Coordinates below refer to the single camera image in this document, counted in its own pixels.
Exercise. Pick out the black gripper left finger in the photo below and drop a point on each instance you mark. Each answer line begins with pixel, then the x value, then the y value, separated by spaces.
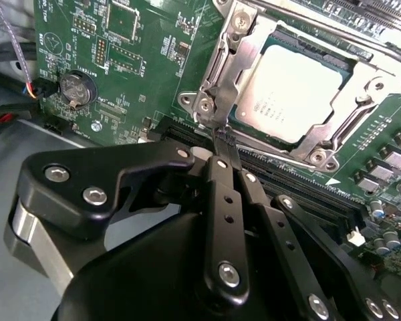
pixel 87 174

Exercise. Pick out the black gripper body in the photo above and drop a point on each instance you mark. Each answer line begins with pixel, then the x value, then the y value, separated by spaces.
pixel 147 274

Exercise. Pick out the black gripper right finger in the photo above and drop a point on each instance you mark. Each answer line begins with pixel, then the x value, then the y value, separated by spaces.
pixel 280 234

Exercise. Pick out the silver CPU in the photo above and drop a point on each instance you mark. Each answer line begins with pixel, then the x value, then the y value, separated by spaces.
pixel 287 93

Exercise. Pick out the metal socket cover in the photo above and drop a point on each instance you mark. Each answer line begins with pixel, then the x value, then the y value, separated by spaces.
pixel 244 60

